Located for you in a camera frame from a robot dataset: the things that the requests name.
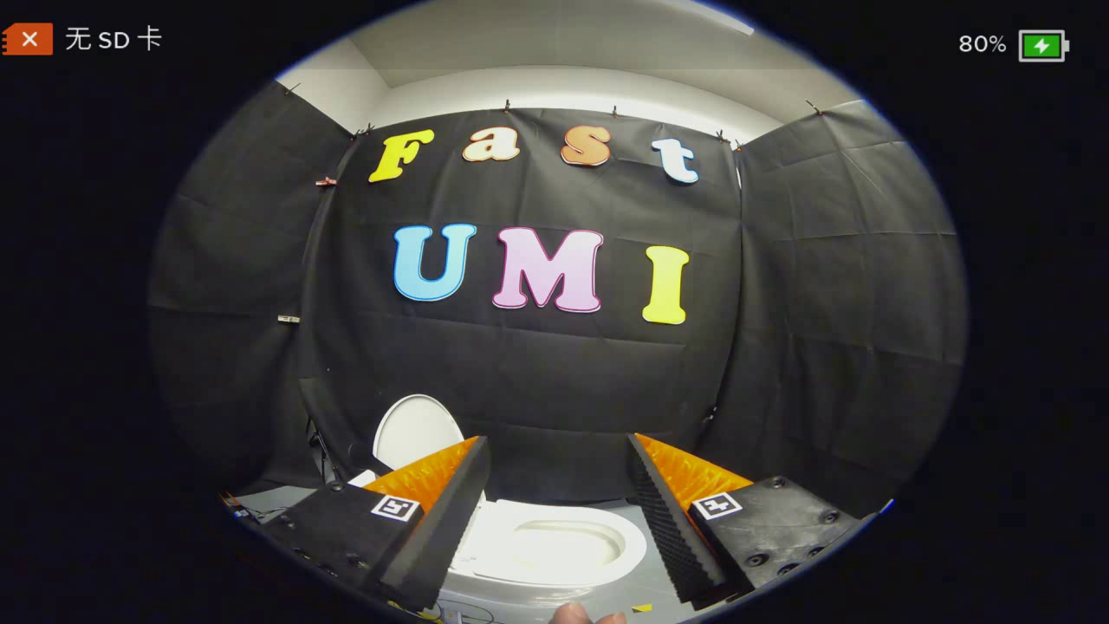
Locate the white toilet lid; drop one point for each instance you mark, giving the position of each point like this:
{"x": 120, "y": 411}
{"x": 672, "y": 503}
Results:
{"x": 416, "y": 429}

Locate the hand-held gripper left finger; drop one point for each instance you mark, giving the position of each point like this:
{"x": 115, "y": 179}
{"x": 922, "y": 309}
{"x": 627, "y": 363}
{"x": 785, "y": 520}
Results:
{"x": 450, "y": 511}

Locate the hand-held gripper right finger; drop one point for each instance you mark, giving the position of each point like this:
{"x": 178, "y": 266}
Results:
{"x": 663, "y": 520}

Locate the white toilet seat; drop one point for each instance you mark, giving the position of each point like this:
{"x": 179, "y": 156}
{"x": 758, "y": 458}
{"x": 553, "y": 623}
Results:
{"x": 511, "y": 568}

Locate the black metal stand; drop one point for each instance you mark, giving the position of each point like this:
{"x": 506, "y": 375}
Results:
{"x": 322, "y": 451}

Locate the white ceramic toilet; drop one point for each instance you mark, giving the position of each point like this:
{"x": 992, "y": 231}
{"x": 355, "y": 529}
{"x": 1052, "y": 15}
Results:
{"x": 485, "y": 594}

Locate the black backdrop cloth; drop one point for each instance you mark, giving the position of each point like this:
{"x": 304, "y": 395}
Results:
{"x": 537, "y": 373}

